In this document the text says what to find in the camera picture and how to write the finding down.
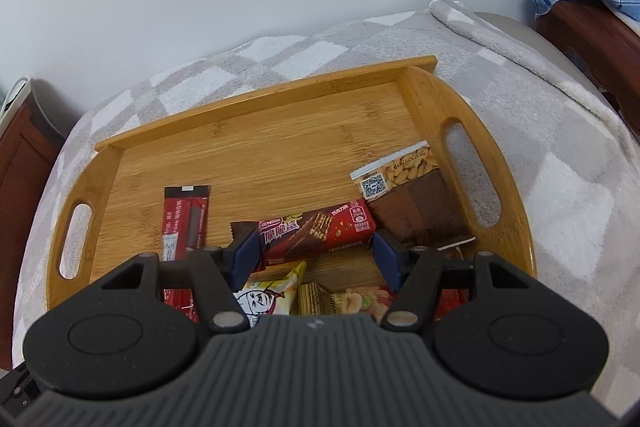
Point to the long red stick packet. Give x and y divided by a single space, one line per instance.
184 220

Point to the grey checkered blanket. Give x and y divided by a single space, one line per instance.
575 162

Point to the yellow Ameria snack packet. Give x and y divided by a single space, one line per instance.
259 299

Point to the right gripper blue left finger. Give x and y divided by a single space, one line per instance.
216 274

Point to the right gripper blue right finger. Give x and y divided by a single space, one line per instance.
413 274

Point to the red chocolate wafer bar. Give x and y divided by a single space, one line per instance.
312 233

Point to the large red nut snack bag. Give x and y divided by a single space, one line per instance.
315 299

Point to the wooden side cabinet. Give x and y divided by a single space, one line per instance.
27 158

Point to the brown almond cake packet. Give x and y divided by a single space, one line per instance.
408 196

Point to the white tray on cabinet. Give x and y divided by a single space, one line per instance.
14 100

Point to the bamboo serving tray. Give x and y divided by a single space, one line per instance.
270 152

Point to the wooden chair on right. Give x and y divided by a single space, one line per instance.
602 46

